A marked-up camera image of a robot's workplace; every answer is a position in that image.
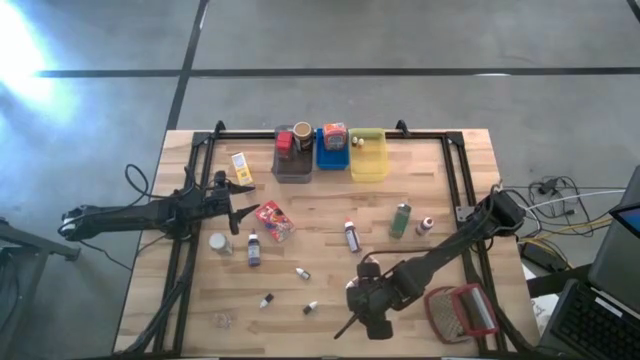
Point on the green spice bottle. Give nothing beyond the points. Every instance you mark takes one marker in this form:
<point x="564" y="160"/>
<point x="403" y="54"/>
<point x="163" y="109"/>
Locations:
<point x="400" y="222"/>

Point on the black frame clamp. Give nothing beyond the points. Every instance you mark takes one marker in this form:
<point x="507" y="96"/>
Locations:
<point x="219" y="127"/>
<point x="401" y="127"/>

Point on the red cereal box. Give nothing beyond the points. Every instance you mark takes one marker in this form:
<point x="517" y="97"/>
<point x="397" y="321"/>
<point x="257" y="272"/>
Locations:
<point x="275" y="221"/>

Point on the orange Mini Wheats cereal box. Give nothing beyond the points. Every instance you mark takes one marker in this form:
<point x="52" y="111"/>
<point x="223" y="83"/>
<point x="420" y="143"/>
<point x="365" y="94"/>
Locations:
<point x="334" y="136"/>

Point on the yellow cereal box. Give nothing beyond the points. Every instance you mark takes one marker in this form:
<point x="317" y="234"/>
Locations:
<point x="242" y="169"/>

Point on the gold-lidded spice jar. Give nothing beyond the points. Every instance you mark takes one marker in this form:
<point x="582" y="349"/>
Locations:
<point x="302" y="132"/>

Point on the purple bottle with white label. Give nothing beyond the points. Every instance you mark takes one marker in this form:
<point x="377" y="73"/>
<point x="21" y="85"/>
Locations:
<point x="254" y="250"/>

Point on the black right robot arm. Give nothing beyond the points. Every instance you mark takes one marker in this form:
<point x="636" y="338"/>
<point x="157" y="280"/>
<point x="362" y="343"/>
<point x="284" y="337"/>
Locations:
<point x="450" y="250"/>

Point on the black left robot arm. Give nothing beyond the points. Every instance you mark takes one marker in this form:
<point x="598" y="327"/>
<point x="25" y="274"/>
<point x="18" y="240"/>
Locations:
<point x="125" y="215"/>

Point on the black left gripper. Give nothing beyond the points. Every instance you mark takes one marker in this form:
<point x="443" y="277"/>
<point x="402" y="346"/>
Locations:
<point x="216" y="200"/>

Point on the white paper sheet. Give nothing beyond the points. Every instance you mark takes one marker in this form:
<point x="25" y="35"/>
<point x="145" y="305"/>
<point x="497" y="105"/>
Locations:
<point x="545" y="310"/>

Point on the red-lidded patterned container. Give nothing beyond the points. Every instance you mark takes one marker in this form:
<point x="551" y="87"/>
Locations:
<point x="284" y="145"/>

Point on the dark grey laptop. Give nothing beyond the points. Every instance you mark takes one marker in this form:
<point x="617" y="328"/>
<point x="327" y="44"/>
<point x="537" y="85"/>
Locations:
<point x="585" y="320"/>

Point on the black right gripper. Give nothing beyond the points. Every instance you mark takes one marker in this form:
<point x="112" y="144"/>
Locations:
<point x="372" y="295"/>

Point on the blue plastic basket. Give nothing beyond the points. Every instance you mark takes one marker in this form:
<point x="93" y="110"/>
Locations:
<point x="330" y="161"/>

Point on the yellow plastic bin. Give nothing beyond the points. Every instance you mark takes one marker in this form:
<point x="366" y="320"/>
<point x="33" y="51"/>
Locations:
<point x="369" y="165"/>

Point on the white-lidded spice jar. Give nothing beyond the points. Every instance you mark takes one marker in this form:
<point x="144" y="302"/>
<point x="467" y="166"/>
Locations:
<point x="219" y="242"/>

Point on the black metal stand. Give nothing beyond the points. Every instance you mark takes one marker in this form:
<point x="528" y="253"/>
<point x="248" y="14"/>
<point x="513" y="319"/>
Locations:
<point x="30" y="242"/>

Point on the small clear glass jar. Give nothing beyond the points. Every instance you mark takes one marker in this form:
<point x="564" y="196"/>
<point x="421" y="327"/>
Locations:
<point x="222" y="320"/>

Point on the grey plastic bin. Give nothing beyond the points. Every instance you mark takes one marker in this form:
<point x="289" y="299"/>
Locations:
<point x="292" y="172"/>

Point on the black power brick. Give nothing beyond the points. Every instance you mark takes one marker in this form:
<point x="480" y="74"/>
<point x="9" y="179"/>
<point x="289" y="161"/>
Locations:
<point x="540" y="255"/>

